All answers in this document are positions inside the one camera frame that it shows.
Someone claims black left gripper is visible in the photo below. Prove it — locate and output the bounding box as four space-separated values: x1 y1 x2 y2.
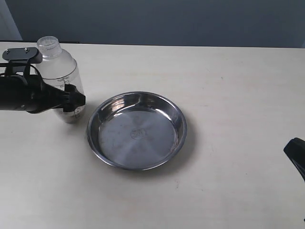
23 74 86 114

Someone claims clear plastic shaker bottle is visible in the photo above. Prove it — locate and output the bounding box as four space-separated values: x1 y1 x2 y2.
36 36 86 124

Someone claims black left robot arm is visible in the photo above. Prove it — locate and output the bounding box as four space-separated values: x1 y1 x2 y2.
0 75 86 114

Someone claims round stainless steel plate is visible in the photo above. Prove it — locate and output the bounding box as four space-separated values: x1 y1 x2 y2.
86 92 188 171

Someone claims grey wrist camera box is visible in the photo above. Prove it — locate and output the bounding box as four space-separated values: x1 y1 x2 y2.
2 47 42 64

